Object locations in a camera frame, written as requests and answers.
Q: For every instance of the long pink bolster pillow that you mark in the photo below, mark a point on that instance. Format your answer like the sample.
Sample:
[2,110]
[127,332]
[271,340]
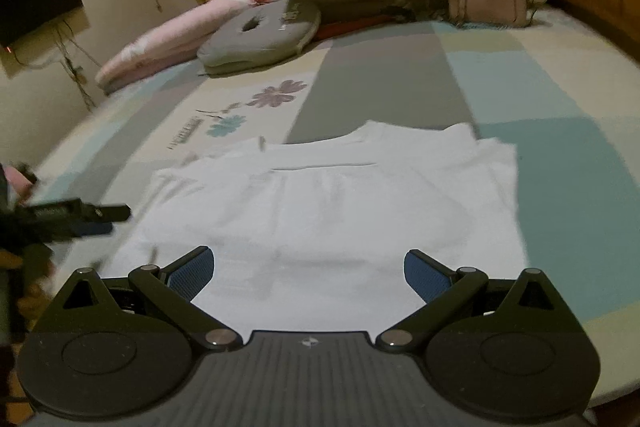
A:
[160,47]

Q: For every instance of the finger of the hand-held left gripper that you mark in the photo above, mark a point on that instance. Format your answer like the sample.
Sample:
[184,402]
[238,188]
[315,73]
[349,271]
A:
[95,229]
[107,213]

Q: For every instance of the person's left hand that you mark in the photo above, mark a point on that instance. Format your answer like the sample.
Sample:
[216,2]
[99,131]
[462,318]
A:
[17,179]

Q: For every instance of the grey round cushion with hole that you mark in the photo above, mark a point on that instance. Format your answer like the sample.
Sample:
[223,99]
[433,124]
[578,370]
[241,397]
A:
[260,39]

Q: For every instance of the white printed t-shirt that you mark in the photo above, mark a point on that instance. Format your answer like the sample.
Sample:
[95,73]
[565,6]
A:
[325,207]

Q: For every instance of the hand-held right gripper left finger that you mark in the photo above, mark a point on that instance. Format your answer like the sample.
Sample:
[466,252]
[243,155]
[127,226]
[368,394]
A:
[192,269]

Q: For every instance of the black wall television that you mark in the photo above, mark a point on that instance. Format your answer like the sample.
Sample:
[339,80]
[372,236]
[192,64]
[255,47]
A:
[35,7]

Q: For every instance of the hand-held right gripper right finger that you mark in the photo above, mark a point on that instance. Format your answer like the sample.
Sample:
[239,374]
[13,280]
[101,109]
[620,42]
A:
[425,274]

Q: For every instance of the orange cloth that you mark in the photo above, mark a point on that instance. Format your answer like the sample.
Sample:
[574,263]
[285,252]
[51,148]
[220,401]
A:
[350,29]

